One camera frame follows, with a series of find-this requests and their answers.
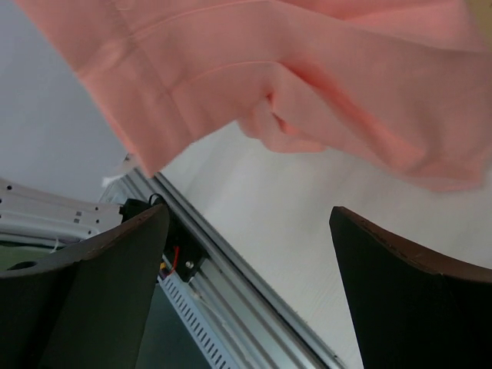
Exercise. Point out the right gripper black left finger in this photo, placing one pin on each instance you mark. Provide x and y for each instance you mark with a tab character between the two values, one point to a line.
85	306

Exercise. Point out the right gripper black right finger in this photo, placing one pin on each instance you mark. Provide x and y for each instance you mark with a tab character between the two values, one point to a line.
411	307

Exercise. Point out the pink skirt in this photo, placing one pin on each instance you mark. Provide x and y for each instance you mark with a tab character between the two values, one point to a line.
404	85

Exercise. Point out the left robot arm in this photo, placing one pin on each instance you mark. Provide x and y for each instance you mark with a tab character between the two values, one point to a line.
31	213

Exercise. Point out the white slotted cable duct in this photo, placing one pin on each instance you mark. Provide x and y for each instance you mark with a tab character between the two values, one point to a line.
209	344

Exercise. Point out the aluminium rail frame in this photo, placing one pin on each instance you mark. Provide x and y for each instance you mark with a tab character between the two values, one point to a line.
254	324

